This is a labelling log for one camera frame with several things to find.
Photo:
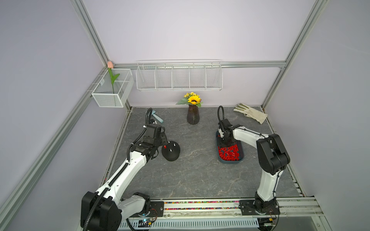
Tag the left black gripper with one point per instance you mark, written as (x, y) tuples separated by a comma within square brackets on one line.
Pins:
[(162, 135)]

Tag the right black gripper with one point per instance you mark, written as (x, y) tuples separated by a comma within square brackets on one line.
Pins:
[(220, 144)]

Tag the black dome screw fixture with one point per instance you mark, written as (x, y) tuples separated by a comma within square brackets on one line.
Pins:
[(172, 152)]

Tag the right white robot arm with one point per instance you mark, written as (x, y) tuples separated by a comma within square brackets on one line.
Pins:
[(273, 159)]

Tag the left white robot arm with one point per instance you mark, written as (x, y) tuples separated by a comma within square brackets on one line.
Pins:
[(104, 210)]

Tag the pile of red sleeves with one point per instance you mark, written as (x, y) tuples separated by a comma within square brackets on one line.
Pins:
[(231, 153)]

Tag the teal plastic tray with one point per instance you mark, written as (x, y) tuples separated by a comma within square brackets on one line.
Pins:
[(238, 143)]

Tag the beige work glove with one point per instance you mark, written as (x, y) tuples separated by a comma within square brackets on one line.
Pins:
[(250, 112)]

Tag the dark ribbed vase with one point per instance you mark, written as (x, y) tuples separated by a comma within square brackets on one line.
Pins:
[(193, 116)]

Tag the yellow sunflower bouquet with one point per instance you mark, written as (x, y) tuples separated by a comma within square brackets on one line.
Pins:
[(191, 99)]

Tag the artificial pink tulip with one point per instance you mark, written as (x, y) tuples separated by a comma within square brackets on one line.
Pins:
[(113, 77)]

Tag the teal handled small tool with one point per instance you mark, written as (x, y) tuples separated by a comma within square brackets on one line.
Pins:
[(157, 117)]

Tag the white mesh wall basket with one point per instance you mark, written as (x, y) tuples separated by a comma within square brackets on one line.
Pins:
[(103, 95)]

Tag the white wire wall shelf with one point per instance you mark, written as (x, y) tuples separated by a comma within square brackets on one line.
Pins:
[(196, 74)]

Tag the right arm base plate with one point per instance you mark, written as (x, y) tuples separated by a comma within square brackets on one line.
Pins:
[(259, 207)]

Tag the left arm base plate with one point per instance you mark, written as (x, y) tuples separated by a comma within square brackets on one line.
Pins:
[(156, 209)]

